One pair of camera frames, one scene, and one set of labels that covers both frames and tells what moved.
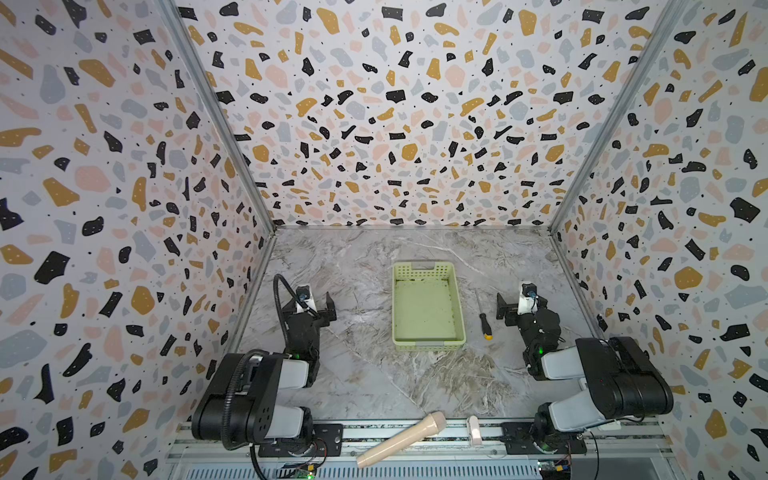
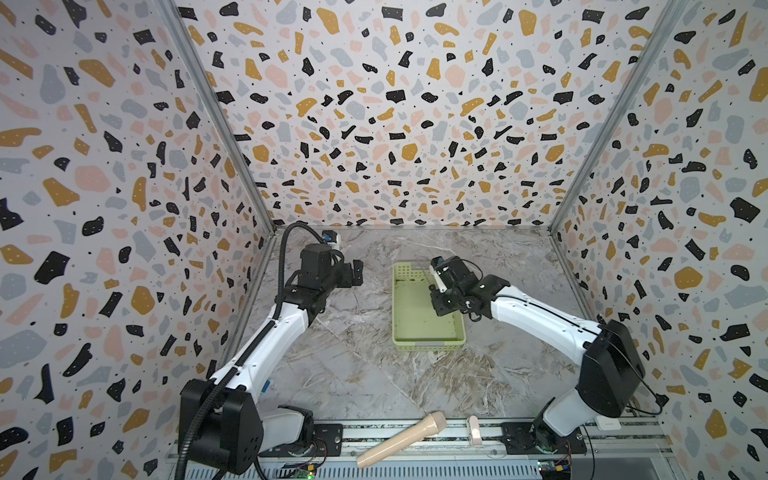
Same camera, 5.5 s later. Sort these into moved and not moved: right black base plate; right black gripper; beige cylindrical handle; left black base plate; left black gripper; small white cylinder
Moved: right black gripper; left black gripper
Not moved: right black base plate; small white cylinder; beige cylindrical handle; left black base plate
